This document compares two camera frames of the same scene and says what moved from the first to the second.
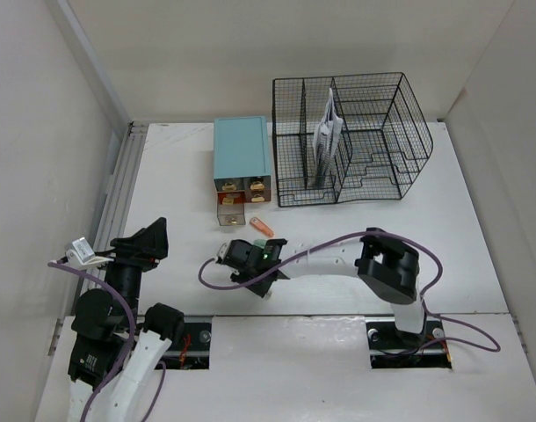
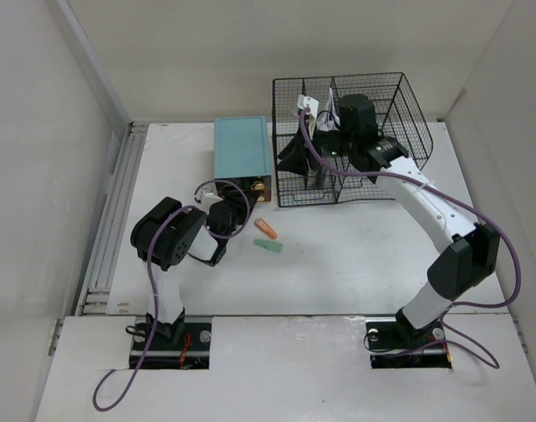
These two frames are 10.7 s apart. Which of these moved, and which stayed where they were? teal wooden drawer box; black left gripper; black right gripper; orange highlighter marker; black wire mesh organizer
Moved: black right gripper; black left gripper
Stayed: black wire mesh organizer; teal wooden drawer box; orange highlighter marker
